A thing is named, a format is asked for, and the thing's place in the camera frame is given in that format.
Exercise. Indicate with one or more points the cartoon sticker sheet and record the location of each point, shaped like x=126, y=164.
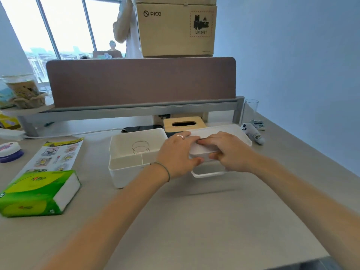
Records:
x=56, y=156

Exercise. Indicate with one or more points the white power adapter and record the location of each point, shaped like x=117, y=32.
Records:
x=11, y=134

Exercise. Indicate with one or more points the wooden top tissue box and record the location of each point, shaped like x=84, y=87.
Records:
x=184, y=124

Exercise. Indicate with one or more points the person's dark clothing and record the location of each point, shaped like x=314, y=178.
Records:
x=303, y=264

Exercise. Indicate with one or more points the white plastic storage box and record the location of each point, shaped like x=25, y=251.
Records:
x=123, y=168

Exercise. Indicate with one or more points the glass jar with plush toy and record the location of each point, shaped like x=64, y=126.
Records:
x=25, y=91

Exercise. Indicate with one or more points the grey metal desk rail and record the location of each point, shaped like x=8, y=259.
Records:
x=140, y=109

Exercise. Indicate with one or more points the person's right thumb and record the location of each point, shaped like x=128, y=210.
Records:
x=216, y=156

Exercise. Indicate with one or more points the person's left forearm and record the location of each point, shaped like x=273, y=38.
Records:
x=112, y=222

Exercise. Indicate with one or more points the large cardboard box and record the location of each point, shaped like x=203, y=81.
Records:
x=174, y=30

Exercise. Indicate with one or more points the thin metal bangle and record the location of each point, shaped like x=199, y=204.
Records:
x=140, y=147

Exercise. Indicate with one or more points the round white purple container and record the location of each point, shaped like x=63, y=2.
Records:
x=9, y=151

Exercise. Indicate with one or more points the green tissue pack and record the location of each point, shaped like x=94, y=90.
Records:
x=31, y=194

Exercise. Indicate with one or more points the black power strip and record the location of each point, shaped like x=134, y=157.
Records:
x=140, y=128

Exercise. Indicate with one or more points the white plastic box lid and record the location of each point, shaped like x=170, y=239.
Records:
x=236, y=136

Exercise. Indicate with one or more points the person's right hand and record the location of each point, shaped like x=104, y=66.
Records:
x=236, y=154

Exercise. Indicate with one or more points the brown desk divider panel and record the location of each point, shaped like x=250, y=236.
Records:
x=140, y=81

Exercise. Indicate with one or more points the clear drinking glass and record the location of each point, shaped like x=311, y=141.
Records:
x=250, y=111

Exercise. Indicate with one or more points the grey white plush toy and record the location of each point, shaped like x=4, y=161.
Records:
x=253, y=133

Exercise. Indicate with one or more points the thin grey wrist band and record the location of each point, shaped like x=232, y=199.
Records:
x=166, y=168

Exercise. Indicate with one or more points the person's left hand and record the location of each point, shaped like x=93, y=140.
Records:
x=174, y=157

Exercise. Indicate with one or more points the grey window frame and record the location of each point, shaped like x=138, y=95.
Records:
x=49, y=28

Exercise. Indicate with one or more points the person's right forearm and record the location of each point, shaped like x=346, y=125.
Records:
x=303, y=199

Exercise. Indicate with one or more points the yellow packet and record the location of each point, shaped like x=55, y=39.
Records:
x=8, y=122

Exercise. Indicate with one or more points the person's left thumb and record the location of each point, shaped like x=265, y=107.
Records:
x=196, y=162

